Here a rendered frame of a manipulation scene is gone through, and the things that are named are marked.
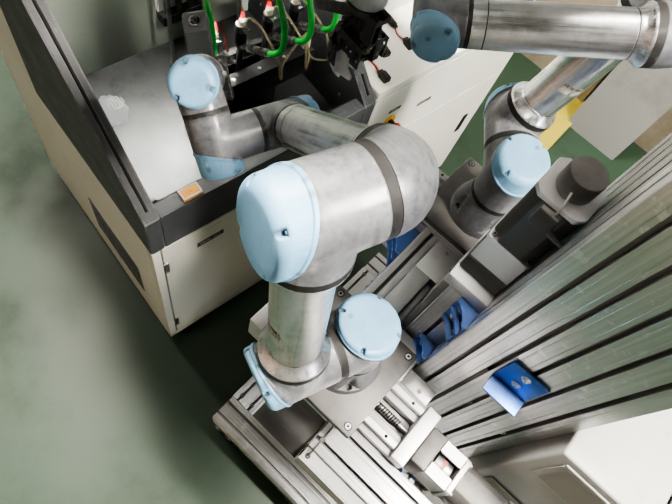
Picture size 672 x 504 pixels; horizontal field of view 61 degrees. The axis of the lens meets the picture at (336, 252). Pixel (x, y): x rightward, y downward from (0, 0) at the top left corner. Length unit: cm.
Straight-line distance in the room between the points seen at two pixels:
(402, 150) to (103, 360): 179
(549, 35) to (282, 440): 146
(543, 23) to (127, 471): 182
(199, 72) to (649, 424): 96
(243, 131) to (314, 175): 39
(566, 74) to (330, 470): 90
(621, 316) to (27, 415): 191
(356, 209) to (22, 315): 191
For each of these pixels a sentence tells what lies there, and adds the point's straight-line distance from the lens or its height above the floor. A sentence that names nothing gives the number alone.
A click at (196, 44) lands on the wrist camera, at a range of 110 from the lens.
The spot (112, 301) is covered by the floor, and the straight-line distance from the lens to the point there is 231.
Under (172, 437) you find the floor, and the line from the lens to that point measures 217.
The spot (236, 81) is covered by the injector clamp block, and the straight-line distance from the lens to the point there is 154.
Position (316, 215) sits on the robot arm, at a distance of 55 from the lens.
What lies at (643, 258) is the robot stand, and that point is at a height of 164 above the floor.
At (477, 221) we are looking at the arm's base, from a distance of 133.
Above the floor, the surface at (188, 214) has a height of 90.
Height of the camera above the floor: 215
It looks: 63 degrees down
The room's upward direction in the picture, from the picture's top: 25 degrees clockwise
